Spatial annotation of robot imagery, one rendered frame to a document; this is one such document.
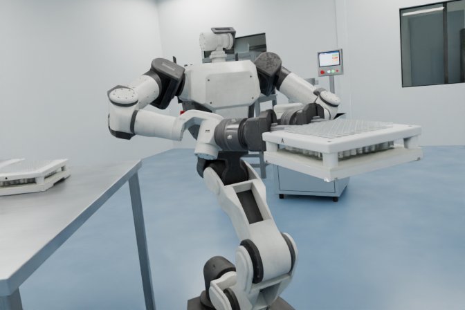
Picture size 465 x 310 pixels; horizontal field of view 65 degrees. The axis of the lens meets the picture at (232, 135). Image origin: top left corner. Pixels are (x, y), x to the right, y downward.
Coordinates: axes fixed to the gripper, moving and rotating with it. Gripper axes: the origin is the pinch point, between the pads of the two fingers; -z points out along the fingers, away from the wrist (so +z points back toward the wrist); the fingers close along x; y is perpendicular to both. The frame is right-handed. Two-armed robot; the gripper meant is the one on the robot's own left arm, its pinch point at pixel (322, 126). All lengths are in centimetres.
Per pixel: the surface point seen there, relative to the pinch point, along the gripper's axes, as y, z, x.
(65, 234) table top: 67, 11, 19
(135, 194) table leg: 48, 90, 32
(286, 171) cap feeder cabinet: -92, 229, 69
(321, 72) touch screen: -139, 233, -21
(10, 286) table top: 73, -11, 19
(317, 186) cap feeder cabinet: -112, 210, 83
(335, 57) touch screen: -150, 225, -33
